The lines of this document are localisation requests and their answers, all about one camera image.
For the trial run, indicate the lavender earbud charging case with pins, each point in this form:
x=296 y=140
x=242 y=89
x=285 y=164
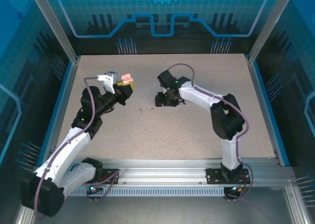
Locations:
x=126 y=79

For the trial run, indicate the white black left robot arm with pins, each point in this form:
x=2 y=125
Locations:
x=64 y=145

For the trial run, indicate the aluminium table side rail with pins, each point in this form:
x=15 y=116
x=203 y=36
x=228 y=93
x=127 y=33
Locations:
x=63 y=110
x=263 y=110

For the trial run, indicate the wide aluminium base rail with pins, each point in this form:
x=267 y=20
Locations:
x=160 y=171

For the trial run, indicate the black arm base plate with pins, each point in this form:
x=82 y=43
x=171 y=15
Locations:
x=212 y=177
x=112 y=174

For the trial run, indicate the aluminium frame post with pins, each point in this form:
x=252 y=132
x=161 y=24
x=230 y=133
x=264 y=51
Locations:
x=56 y=24
x=268 y=24

